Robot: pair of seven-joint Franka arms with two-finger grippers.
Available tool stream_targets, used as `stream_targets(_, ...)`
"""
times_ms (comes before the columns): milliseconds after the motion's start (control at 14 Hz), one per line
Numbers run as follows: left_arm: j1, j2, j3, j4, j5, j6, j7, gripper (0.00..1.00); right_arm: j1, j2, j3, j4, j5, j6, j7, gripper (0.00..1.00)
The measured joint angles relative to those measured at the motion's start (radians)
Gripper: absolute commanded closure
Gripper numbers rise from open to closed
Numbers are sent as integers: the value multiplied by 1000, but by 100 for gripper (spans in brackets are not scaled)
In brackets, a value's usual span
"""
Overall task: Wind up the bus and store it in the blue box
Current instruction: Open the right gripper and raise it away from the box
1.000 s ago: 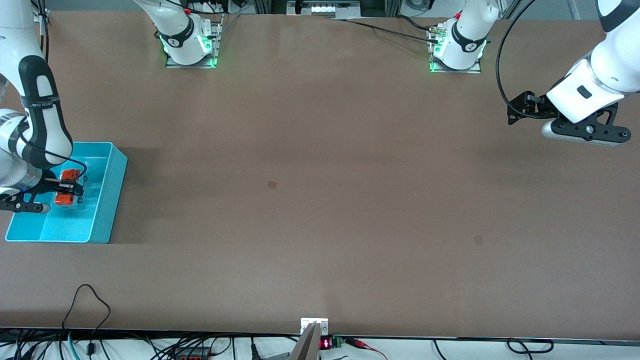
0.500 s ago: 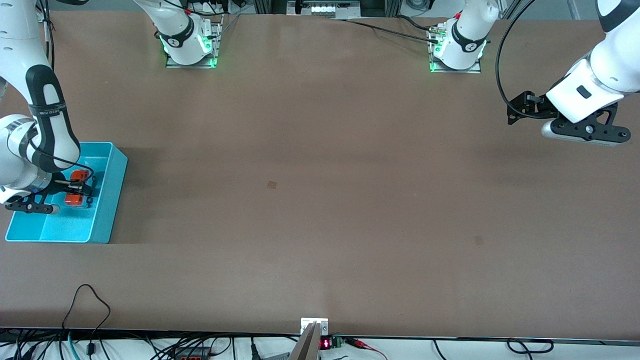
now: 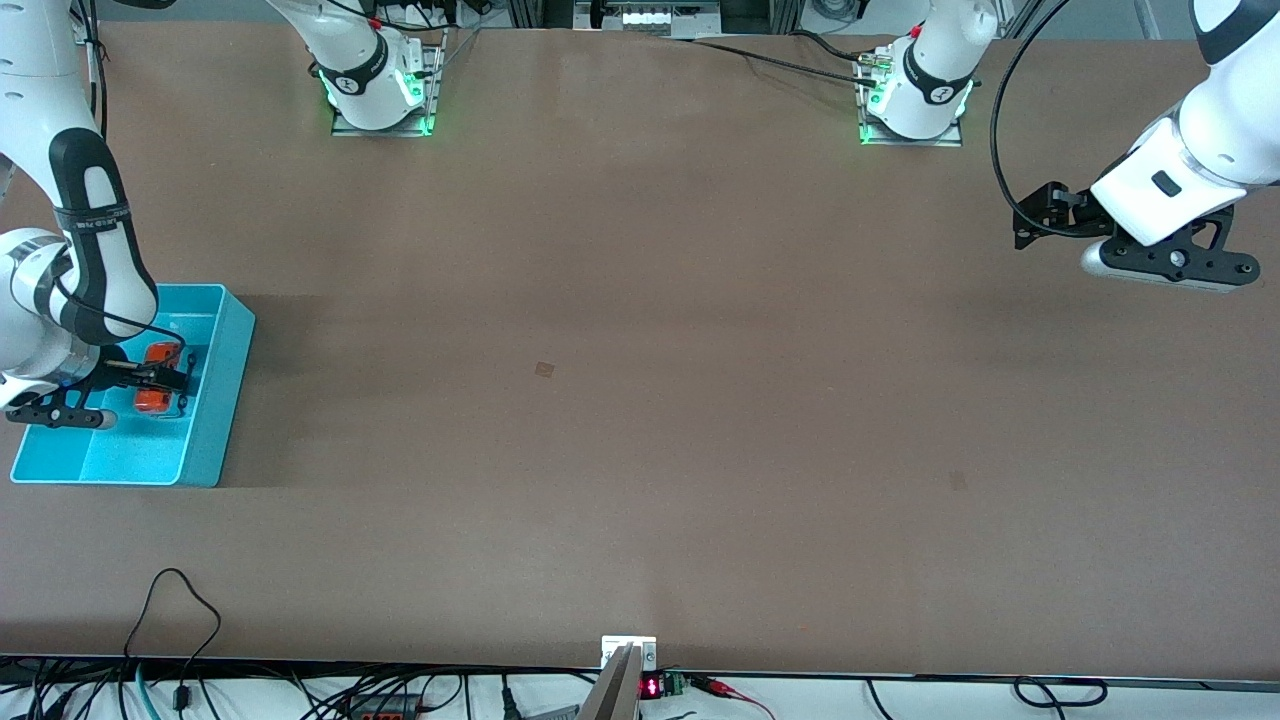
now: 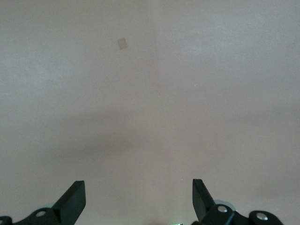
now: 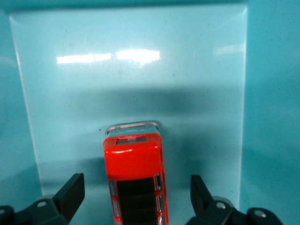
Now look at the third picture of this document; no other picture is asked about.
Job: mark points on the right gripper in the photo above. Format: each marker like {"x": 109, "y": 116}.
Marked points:
{"x": 122, "y": 376}

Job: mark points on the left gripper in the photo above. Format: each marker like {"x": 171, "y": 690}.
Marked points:
{"x": 1076, "y": 215}

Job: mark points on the orange toy bus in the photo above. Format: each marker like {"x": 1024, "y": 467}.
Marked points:
{"x": 155, "y": 402}

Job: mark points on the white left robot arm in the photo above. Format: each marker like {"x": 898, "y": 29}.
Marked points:
{"x": 940, "y": 50}

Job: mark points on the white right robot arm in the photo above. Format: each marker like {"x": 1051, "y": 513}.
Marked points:
{"x": 30, "y": 100}

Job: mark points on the blue plastic box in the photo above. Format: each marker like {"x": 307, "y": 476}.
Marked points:
{"x": 200, "y": 440}

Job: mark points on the grey box with white lights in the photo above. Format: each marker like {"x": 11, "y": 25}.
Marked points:
{"x": 650, "y": 18}

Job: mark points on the black orange power strip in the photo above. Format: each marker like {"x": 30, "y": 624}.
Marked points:
{"x": 385, "y": 714}

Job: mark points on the white mounting plate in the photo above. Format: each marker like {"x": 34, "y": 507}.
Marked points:
{"x": 615, "y": 645}

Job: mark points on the red clip leads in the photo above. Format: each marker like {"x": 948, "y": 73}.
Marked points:
{"x": 720, "y": 686}

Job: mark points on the red digit display module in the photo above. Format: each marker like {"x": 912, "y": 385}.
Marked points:
{"x": 652, "y": 688}

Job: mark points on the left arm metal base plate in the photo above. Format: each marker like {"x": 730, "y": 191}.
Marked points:
{"x": 950, "y": 138}

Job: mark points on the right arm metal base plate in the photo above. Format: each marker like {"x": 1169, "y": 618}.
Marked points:
{"x": 432, "y": 100}

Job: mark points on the grey aluminium camera post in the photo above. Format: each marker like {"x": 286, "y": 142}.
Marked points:
{"x": 612, "y": 695}

